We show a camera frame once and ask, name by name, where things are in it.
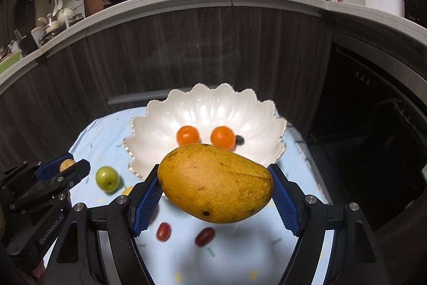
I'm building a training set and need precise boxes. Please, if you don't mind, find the red grape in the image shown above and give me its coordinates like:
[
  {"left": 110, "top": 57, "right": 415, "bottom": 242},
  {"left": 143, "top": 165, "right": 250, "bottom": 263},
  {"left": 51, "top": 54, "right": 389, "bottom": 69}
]
[
  {"left": 157, "top": 222, "right": 172, "bottom": 241},
  {"left": 195, "top": 227, "right": 216, "bottom": 247}
]

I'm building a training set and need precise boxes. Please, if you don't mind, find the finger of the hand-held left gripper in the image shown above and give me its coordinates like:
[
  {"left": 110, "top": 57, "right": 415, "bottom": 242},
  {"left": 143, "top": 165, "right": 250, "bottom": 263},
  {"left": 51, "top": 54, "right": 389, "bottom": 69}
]
[
  {"left": 3, "top": 153, "right": 73, "bottom": 192},
  {"left": 43, "top": 159, "right": 91, "bottom": 202}
]

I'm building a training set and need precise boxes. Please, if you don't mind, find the white box appliance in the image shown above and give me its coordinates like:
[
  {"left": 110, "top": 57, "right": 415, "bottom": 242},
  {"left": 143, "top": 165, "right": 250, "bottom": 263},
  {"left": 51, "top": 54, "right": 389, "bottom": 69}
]
[{"left": 363, "top": 0, "right": 405, "bottom": 17}]

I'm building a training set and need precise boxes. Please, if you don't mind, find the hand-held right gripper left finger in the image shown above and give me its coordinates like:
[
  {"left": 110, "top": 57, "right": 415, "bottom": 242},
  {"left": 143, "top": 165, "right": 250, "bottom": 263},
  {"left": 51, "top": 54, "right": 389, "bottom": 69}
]
[{"left": 53, "top": 165, "right": 164, "bottom": 285}]

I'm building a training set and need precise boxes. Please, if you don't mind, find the steel pot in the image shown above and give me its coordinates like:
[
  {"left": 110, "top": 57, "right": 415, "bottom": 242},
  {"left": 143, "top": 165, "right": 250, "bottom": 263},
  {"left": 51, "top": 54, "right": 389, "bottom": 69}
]
[{"left": 40, "top": 31, "right": 61, "bottom": 45}]

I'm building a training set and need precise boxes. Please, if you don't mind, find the green plastic basin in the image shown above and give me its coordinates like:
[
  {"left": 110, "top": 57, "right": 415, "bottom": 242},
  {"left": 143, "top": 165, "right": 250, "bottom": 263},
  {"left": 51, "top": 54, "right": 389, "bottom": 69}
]
[{"left": 0, "top": 49, "right": 22, "bottom": 73}]

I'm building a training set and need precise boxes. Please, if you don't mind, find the light blue patterned cloth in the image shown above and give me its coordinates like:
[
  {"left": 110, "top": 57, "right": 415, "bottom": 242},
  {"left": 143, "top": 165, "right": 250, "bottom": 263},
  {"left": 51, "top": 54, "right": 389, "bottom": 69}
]
[{"left": 67, "top": 106, "right": 334, "bottom": 285}]

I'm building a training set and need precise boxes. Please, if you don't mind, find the black utensil holder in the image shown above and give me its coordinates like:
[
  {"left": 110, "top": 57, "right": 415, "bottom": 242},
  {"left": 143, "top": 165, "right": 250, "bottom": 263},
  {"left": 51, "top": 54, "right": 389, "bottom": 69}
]
[{"left": 18, "top": 34, "right": 39, "bottom": 52}]

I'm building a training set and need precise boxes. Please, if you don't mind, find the black built-in dishwasher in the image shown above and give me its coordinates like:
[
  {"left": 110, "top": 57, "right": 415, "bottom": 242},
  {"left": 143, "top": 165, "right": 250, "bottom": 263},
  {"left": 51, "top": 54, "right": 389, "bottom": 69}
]
[{"left": 307, "top": 34, "right": 427, "bottom": 232}]

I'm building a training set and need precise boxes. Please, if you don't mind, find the dark wood kitchen cabinet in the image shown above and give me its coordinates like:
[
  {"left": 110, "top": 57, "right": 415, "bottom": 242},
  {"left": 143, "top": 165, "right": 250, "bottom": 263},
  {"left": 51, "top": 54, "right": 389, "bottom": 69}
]
[{"left": 0, "top": 1, "right": 331, "bottom": 179}]

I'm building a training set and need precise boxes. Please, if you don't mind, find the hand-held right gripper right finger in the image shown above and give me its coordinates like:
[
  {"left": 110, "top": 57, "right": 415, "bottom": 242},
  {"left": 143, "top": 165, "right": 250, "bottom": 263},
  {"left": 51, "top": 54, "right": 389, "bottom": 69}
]
[{"left": 267, "top": 164, "right": 391, "bottom": 285}]

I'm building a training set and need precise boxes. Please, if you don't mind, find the green apple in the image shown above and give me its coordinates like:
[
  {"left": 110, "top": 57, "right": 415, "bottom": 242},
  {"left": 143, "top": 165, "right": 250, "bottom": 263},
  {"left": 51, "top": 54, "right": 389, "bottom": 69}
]
[{"left": 96, "top": 166, "right": 120, "bottom": 194}]

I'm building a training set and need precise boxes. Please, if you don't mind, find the yellow mango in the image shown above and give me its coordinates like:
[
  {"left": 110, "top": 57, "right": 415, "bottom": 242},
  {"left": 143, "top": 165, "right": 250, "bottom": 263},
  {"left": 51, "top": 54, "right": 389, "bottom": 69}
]
[{"left": 157, "top": 144, "right": 274, "bottom": 224}]

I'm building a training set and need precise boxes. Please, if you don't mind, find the white teapot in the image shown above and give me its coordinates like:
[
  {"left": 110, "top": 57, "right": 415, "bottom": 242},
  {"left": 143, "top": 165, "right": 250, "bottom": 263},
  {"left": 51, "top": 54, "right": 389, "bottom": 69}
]
[{"left": 57, "top": 7, "right": 74, "bottom": 23}]

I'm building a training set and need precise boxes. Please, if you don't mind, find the white scalloped bowl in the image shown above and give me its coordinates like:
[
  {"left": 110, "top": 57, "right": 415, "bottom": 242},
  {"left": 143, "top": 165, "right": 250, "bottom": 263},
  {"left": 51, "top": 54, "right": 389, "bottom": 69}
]
[{"left": 124, "top": 83, "right": 287, "bottom": 179}]

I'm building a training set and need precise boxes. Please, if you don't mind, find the orange tangerine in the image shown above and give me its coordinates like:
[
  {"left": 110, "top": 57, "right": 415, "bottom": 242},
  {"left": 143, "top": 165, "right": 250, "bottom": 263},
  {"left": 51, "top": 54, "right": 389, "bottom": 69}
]
[
  {"left": 210, "top": 126, "right": 236, "bottom": 150},
  {"left": 176, "top": 126, "right": 200, "bottom": 145}
]

